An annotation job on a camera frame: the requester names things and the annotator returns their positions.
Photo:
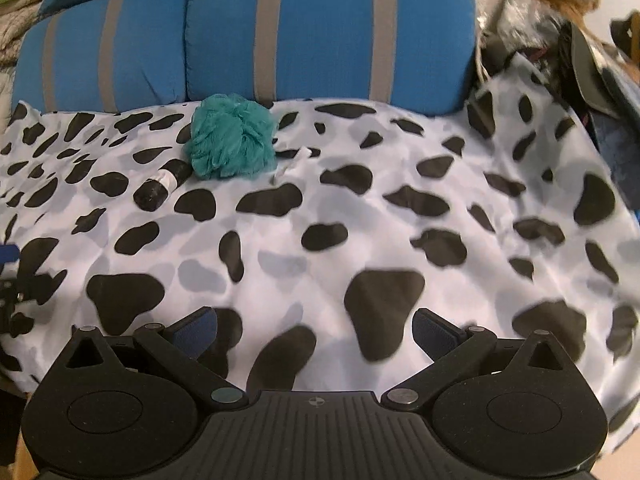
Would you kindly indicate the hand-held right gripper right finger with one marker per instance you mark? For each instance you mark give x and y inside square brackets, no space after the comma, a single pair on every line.
[435,332]

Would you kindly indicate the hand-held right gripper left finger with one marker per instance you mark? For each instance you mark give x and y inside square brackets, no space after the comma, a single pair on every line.
[192,332]

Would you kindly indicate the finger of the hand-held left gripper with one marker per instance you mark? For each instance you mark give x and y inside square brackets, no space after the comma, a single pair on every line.
[7,254]

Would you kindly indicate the black roll with white band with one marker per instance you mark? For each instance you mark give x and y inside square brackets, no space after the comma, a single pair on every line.
[155,192]

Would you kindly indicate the teal bath loofah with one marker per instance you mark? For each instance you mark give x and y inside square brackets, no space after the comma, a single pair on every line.
[225,135]

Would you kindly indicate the cow print blanket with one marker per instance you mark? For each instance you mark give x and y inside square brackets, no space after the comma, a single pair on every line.
[350,220]

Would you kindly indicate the beige knitted blanket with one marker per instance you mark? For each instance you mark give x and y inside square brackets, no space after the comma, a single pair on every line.
[15,35]

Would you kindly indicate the blue grey striped pillow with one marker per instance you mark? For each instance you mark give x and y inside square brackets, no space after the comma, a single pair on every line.
[130,55]
[325,25]

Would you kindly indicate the dark blue printed cloth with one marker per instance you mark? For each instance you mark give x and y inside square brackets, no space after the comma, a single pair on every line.
[615,135]

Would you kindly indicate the dark grey cap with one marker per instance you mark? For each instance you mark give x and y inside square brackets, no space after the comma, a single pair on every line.
[590,75]

